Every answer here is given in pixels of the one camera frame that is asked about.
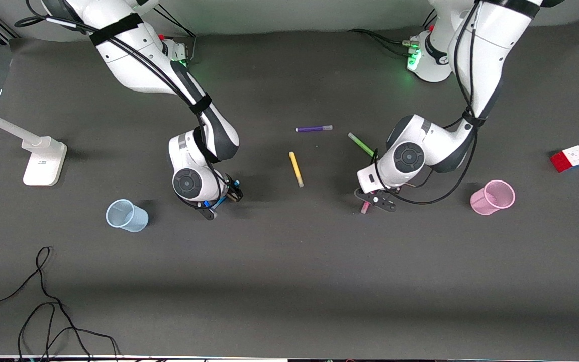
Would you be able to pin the purple marker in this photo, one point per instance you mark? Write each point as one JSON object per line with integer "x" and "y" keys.
{"x": 312, "y": 128}

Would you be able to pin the multicoloured puzzle cube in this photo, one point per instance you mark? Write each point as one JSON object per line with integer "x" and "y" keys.
{"x": 569, "y": 159}

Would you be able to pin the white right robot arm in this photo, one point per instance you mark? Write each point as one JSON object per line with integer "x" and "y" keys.
{"x": 138, "y": 55}

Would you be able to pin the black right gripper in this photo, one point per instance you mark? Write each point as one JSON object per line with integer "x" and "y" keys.
{"x": 233, "y": 193}

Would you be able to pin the pink plastic cup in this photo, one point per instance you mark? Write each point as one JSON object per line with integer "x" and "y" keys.
{"x": 491, "y": 198}

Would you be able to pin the blue marker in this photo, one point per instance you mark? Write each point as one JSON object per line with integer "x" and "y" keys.
{"x": 219, "y": 202}

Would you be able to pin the light blue plastic cup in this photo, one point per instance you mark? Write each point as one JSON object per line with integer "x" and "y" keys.
{"x": 127, "y": 217}

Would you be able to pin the white stand with base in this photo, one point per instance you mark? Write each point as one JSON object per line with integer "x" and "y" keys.
{"x": 43, "y": 163}

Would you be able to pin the green marker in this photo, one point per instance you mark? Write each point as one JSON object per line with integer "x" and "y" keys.
{"x": 361, "y": 144}

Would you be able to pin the yellow marker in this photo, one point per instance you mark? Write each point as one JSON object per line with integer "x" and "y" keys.
{"x": 296, "y": 169}

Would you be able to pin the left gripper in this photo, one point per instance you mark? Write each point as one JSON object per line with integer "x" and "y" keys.
{"x": 398, "y": 189}

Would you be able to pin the dark grey table mat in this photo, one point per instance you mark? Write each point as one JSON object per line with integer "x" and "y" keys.
{"x": 289, "y": 281}

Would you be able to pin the pink marker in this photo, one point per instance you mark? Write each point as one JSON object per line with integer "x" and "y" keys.
{"x": 365, "y": 207}

